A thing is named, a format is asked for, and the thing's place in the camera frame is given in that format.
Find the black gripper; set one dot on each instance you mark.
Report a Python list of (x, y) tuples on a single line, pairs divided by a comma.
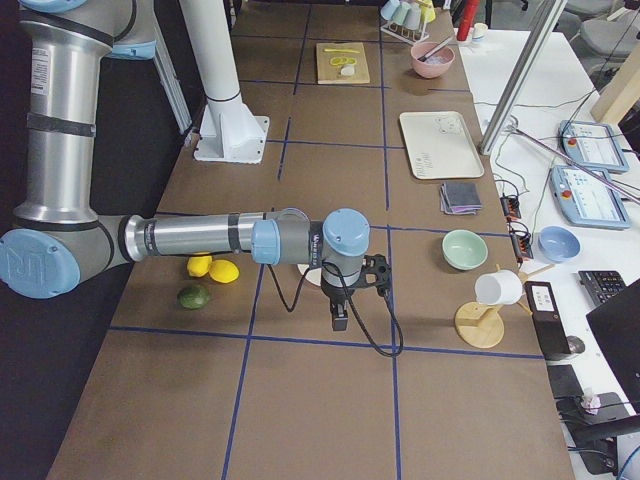
[(335, 295)]

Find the white steamed bun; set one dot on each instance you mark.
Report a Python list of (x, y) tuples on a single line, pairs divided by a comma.
[(348, 70)]

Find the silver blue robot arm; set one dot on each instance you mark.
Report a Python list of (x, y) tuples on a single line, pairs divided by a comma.
[(59, 241)]

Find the yellow lemon near arm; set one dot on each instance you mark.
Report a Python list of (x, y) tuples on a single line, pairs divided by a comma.
[(199, 266)]

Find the cream bear tray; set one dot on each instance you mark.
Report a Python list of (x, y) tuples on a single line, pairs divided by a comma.
[(439, 146)]

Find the white round plate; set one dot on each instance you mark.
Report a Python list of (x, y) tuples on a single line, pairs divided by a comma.
[(313, 276)]

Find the yellow lemon outer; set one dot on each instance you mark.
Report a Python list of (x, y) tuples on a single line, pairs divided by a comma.
[(223, 271)]

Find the green bowl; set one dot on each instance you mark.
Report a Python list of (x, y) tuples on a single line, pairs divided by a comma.
[(464, 249)]

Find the wooden mug tree stand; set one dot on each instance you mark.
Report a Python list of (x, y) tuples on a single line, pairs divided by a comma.
[(480, 325)]

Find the green lime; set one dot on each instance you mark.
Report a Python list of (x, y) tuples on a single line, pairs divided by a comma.
[(193, 297)]

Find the folded grey purple cloths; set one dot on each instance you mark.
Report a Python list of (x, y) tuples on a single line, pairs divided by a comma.
[(459, 198)]

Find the white mug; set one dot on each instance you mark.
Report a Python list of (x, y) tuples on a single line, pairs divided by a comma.
[(503, 287)]

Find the black orange power strip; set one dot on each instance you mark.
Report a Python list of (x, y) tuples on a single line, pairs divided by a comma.
[(520, 235)]

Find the black box with label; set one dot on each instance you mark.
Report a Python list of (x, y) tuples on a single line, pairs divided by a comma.
[(546, 320)]

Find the bamboo cutting board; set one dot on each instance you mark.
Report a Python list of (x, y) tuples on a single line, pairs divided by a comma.
[(330, 75)]

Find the blue bowl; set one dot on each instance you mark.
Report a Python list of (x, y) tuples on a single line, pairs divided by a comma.
[(558, 244)]

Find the lemon slice top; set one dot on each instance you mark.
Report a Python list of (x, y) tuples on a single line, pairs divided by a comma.
[(341, 61)]

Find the yellow plastic knife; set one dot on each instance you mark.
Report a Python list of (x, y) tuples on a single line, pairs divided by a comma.
[(341, 50)]

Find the pink bowl with ice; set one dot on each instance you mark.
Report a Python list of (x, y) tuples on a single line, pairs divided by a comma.
[(435, 65)]

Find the black keyboard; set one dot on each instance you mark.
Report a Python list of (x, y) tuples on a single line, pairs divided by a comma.
[(601, 285)]

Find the lower teach pendant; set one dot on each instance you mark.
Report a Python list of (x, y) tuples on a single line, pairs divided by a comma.
[(587, 202)]

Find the teach pendant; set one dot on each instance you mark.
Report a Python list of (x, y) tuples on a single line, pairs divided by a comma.
[(593, 145), (587, 202)]

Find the steel black-tipped muddler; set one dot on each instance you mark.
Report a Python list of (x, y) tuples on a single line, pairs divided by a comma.
[(435, 49)]

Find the black laptop monitor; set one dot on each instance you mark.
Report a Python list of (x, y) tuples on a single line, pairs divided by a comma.
[(615, 327)]

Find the cup rack with cups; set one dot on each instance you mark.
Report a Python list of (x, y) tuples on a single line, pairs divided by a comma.
[(407, 21)]

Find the upper teach pendant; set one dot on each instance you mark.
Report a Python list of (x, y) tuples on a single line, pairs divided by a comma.
[(593, 145)]

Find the small white paper cup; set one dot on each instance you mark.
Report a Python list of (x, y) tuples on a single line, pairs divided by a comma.
[(478, 32)]

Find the red bottle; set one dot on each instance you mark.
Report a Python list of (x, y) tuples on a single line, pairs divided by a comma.
[(467, 19)]

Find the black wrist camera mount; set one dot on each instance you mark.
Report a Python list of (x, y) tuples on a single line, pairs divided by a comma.
[(376, 272)]

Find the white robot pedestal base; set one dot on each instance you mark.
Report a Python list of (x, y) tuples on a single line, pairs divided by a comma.
[(229, 132)]

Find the aluminium frame post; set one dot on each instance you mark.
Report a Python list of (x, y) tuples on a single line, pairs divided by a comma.
[(548, 15)]

